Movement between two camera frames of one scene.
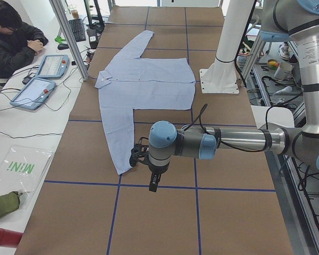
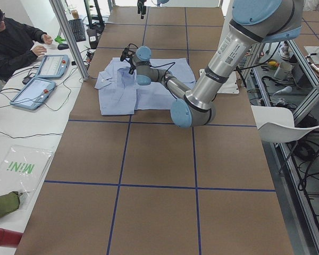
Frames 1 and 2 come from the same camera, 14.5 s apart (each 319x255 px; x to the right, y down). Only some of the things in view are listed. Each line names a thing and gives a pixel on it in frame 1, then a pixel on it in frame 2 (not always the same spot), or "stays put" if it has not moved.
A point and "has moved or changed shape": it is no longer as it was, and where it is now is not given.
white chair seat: (276, 115) stays put
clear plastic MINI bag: (19, 170) stays put
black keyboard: (77, 26) stays put
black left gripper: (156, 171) → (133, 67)
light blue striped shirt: (133, 83) has moved or changed shape
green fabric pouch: (5, 203) stays put
